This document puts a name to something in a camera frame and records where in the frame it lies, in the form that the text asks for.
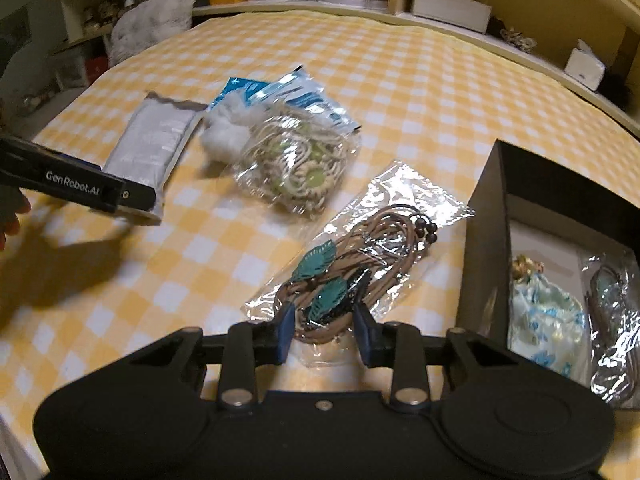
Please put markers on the white tissue box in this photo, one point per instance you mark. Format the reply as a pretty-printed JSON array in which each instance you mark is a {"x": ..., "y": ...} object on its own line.
[{"x": 585, "y": 67}]

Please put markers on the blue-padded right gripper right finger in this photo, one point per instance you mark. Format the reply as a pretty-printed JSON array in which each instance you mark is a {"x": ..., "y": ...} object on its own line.
[{"x": 398, "y": 347}]

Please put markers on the beige rope green bead bag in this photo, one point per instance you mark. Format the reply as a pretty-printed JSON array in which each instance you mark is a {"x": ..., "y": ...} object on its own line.
[{"x": 295, "y": 161}]

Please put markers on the blue white medicine sachet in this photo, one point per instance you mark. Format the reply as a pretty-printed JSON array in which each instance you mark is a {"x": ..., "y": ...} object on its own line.
[{"x": 299, "y": 90}]

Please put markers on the yellow white checkered tablecloth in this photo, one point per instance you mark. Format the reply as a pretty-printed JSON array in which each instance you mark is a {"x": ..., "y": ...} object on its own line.
[{"x": 273, "y": 247}]

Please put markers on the grey white pouch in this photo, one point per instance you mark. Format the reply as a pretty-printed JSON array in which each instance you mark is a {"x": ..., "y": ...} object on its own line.
[{"x": 152, "y": 144}]

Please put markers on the tan cord teal leaf necklace bag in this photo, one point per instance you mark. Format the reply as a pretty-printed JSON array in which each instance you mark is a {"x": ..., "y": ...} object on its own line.
[{"x": 371, "y": 253}]

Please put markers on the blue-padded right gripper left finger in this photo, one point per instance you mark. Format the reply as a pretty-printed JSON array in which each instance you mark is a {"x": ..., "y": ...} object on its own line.
[{"x": 248, "y": 346}]

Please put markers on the blue sachet packet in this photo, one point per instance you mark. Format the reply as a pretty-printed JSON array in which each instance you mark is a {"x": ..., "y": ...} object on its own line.
[{"x": 248, "y": 87}]

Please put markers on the small trinkets on shelf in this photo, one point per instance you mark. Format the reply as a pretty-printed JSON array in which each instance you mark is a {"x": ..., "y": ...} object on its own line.
[{"x": 518, "y": 40}]

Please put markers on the person's left hand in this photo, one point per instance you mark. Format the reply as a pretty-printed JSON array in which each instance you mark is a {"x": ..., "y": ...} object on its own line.
[{"x": 10, "y": 214}]

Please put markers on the dark brown cord necklace bag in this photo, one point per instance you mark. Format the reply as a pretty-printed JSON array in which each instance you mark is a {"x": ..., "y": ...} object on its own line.
[{"x": 611, "y": 287}]

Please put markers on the white plush toy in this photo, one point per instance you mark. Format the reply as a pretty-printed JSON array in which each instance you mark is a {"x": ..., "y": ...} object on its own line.
[{"x": 147, "y": 25}]

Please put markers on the floral blue silk pouch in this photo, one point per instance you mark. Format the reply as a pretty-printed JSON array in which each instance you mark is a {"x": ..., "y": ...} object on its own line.
[{"x": 548, "y": 325}]

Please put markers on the black storage box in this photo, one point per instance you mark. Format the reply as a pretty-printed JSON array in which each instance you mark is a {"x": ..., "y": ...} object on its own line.
[{"x": 525, "y": 204}]

